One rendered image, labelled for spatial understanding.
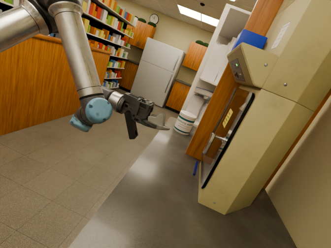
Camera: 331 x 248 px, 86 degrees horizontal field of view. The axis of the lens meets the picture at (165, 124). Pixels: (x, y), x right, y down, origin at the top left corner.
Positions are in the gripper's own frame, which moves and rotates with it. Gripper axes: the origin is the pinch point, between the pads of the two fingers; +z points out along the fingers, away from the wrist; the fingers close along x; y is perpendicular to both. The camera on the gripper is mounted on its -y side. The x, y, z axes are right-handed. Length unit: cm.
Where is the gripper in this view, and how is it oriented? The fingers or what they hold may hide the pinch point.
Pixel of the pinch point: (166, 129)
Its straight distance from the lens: 69.9
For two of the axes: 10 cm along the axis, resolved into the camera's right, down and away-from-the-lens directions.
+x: 1.9, -2.6, 9.5
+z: 9.1, 4.0, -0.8
